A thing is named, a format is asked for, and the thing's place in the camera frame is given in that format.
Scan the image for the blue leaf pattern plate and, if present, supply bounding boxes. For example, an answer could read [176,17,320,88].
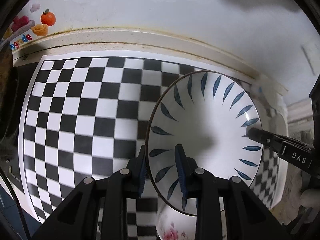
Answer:
[145,71,263,216]

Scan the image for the white bowl blue flowers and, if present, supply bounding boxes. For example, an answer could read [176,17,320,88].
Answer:
[156,203,196,240]

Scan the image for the black white checkered mat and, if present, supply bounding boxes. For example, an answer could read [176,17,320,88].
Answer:
[18,53,288,240]

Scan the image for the colourful wall sticker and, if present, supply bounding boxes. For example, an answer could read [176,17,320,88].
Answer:
[1,0,56,50]

